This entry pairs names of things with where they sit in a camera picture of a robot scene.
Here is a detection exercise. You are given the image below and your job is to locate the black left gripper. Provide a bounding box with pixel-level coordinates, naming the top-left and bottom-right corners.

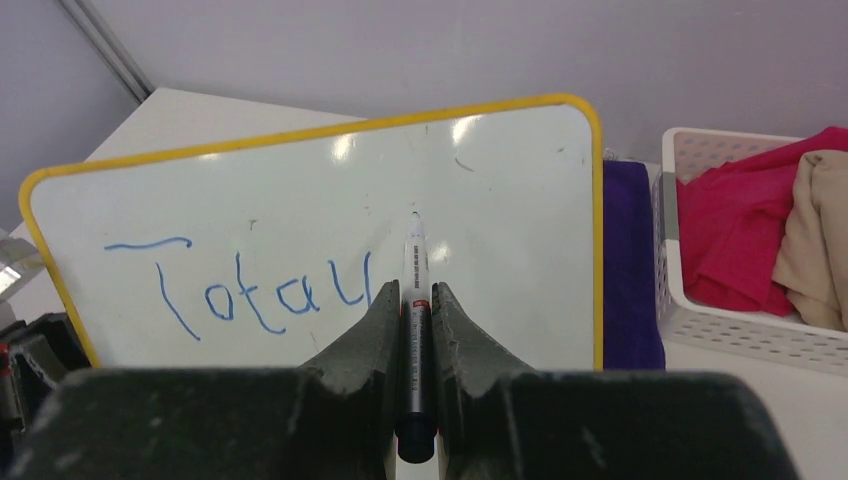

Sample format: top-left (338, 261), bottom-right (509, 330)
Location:
top-left (1, 312), bottom-right (91, 458)

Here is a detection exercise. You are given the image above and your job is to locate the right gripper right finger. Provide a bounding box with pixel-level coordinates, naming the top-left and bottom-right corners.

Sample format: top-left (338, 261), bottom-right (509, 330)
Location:
top-left (432, 282), bottom-right (798, 479)

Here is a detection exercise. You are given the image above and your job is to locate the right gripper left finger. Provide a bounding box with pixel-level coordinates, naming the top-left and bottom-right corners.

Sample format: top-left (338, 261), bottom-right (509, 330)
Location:
top-left (6, 281), bottom-right (400, 479)

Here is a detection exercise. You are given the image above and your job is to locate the blue capped marker pen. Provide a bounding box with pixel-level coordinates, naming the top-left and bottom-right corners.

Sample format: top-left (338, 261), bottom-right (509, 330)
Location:
top-left (395, 212), bottom-right (437, 464)

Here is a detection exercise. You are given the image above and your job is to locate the yellow framed whiteboard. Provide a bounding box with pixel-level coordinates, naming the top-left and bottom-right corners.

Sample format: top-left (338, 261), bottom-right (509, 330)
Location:
top-left (19, 93), bottom-right (603, 370)

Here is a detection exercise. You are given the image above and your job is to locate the purple folded towel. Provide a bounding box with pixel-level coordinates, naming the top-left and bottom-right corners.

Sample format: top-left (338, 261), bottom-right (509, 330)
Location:
top-left (603, 161), bottom-right (666, 370)

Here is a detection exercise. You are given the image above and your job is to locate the white plastic basket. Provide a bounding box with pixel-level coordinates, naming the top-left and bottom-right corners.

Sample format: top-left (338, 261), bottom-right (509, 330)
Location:
top-left (651, 127), bottom-right (847, 377)

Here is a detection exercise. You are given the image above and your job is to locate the red cloth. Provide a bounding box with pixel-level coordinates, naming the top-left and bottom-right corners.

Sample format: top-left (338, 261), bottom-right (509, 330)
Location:
top-left (674, 127), bottom-right (847, 317)

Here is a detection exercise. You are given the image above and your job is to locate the beige folded cloth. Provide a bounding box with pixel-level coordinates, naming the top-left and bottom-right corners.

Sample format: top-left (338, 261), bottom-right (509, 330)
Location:
top-left (772, 150), bottom-right (847, 332)

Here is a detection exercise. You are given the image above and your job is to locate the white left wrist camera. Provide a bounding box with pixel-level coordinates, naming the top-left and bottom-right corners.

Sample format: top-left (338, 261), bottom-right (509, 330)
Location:
top-left (1, 230), bottom-right (45, 317)

